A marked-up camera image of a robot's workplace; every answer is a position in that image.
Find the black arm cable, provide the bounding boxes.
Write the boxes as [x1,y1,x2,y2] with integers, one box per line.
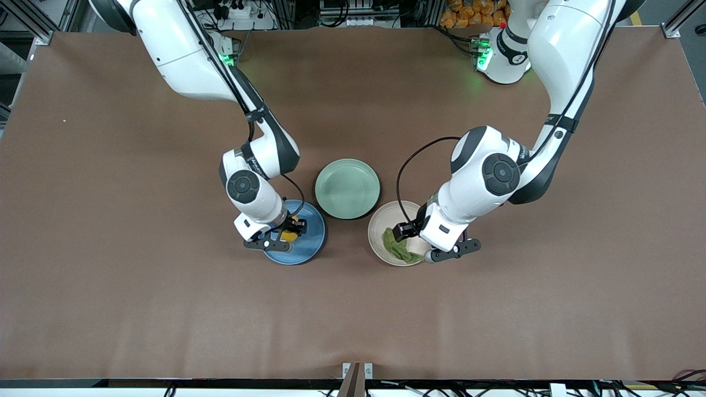
[176,0,306,221]
[395,0,616,227]

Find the green plate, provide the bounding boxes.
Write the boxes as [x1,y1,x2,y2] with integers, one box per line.
[314,158,381,220]

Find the orange snack bags pile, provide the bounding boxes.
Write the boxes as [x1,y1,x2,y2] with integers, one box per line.
[440,0,511,29]

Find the blue plate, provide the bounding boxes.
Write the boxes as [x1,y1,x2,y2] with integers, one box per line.
[262,199,327,266]

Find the beige plate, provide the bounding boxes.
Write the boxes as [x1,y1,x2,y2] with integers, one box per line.
[367,200,437,267]

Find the metal camera bracket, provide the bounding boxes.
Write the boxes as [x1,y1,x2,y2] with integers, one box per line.
[342,362,374,397]

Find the green lettuce leaf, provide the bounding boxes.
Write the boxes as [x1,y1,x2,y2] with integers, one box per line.
[383,227,426,265]

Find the aluminium frame post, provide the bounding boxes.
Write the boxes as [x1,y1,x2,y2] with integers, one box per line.
[32,15,54,46]
[662,0,706,39]

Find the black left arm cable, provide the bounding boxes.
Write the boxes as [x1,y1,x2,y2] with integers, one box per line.
[395,0,616,227]

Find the white power strip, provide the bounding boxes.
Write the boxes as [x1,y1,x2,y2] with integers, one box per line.
[212,0,276,31]

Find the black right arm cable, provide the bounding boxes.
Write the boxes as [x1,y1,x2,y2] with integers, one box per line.
[176,0,306,221]

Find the yellow lemon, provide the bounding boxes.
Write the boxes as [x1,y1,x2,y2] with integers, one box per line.
[280,217,302,243]

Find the white electronics box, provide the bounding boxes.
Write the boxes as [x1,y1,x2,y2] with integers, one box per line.
[319,0,387,28]

